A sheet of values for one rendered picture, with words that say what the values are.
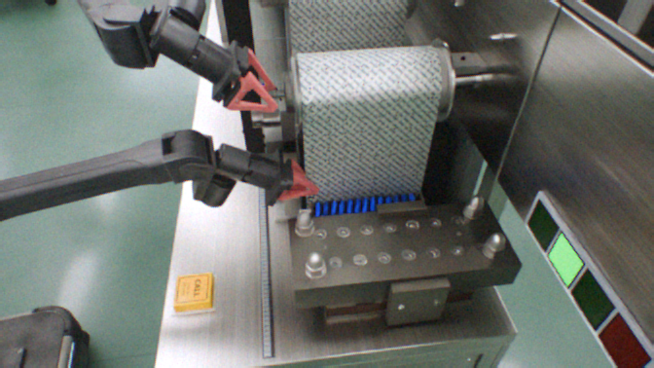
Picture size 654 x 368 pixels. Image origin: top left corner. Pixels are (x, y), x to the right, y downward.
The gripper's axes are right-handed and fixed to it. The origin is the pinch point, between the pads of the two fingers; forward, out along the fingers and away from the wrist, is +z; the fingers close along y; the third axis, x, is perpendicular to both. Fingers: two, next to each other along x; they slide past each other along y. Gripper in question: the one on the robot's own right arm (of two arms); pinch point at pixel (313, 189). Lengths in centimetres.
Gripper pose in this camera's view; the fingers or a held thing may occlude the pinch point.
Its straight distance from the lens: 84.6
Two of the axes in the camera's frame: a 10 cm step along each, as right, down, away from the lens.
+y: 1.3, 6.8, -7.2
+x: 5.0, -6.8, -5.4
